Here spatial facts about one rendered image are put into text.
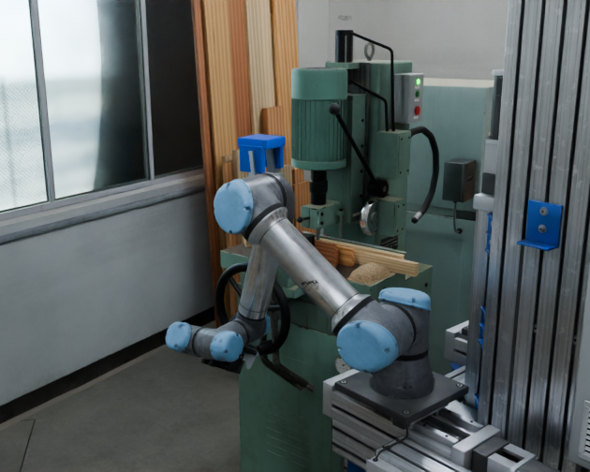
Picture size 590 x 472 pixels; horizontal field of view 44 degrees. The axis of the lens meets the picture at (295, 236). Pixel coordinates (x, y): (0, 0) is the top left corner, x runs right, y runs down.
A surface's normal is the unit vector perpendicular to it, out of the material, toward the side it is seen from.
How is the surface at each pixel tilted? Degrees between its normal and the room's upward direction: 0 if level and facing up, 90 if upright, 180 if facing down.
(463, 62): 90
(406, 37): 90
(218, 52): 87
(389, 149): 90
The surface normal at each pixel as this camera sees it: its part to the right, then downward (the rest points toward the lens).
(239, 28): 0.83, 0.10
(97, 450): 0.00, -0.96
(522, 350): -0.75, 0.18
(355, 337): -0.47, 0.31
